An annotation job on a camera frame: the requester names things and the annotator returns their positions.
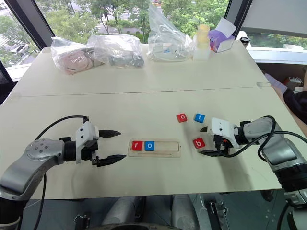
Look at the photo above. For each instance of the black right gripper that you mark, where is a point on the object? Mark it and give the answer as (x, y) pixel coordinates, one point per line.
(221, 142)

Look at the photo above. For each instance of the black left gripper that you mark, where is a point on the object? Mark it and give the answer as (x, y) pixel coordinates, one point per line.
(88, 151)

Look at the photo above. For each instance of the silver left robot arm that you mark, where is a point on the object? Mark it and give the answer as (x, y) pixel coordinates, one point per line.
(28, 163)

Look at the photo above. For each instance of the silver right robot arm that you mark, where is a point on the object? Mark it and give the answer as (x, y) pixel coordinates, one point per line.
(280, 153)

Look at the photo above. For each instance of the red letter b block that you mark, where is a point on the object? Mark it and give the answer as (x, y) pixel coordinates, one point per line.
(199, 143)

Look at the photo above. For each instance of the blue letter t block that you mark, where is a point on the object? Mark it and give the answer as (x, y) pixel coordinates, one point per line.
(199, 118)

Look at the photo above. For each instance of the red letter r block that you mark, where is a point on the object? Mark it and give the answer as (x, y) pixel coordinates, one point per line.
(137, 145)

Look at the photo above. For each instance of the red letter o block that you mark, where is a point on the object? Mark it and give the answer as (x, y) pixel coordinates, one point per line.
(182, 118)

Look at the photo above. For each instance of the blue letter o block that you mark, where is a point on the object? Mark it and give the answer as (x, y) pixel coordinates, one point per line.
(149, 146)

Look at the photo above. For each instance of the long wooden letter tray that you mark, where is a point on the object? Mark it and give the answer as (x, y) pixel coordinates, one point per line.
(168, 148)

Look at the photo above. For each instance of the grey rounded shape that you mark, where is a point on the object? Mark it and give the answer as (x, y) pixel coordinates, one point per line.
(122, 210)

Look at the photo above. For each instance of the clear tape piece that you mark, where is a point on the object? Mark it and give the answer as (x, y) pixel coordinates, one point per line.
(263, 84)

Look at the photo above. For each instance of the papers and clutter pile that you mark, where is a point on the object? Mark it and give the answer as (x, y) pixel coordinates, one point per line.
(278, 82)

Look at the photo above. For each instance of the person in dark sleeve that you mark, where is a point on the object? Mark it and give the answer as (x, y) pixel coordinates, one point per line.
(296, 103)

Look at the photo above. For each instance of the plastic bag with grey object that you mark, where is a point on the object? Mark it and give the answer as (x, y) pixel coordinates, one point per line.
(120, 51)

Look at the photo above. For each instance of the plastic bag with pink items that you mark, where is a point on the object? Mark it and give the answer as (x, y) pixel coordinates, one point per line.
(72, 57)

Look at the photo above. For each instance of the stacked yellow translucent cups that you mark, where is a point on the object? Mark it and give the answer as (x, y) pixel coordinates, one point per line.
(202, 40)

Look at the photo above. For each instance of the purple and white open box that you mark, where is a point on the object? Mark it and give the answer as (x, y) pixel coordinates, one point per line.
(223, 38)

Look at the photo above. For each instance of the small black round object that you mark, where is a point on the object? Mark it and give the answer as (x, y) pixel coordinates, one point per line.
(245, 40)

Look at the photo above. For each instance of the black mesh office chair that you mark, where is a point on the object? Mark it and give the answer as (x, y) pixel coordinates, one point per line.
(4, 81)

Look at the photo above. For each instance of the grey window blind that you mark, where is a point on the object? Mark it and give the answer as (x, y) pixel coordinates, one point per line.
(275, 16)

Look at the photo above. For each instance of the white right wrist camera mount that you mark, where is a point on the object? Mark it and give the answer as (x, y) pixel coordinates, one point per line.
(221, 128)

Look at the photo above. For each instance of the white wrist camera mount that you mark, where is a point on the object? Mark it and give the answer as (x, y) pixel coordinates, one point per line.
(221, 128)
(86, 130)

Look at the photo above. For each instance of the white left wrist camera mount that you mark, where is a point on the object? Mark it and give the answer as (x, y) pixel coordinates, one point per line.
(86, 130)

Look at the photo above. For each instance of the black metal bracket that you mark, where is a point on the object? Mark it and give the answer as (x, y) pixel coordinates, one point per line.
(218, 214)
(81, 221)

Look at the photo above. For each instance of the dark window frame post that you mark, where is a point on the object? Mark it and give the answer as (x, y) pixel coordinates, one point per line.
(28, 24)
(237, 16)

